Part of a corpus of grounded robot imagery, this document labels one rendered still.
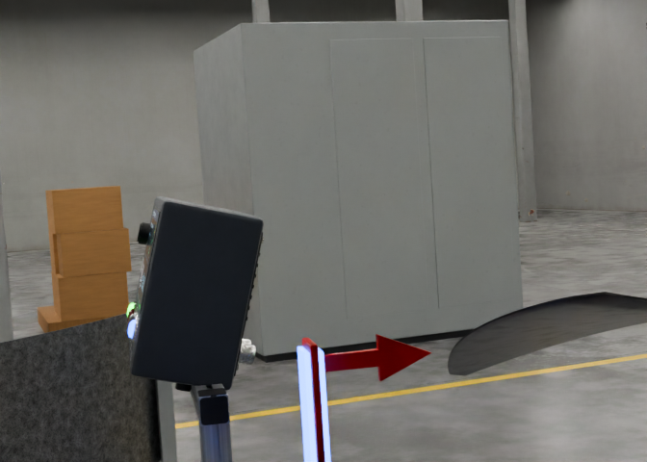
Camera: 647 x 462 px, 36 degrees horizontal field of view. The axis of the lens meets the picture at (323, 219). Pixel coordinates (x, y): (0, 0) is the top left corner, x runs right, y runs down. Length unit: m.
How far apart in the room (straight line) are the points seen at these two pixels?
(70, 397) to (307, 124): 4.57
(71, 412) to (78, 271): 6.17
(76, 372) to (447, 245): 5.00
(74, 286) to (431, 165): 3.23
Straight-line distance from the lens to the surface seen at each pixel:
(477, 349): 0.59
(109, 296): 8.59
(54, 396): 2.35
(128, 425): 2.56
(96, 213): 8.53
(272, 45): 6.72
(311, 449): 0.51
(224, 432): 1.05
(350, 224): 6.83
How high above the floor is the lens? 1.28
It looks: 3 degrees down
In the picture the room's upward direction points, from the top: 4 degrees counter-clockwise
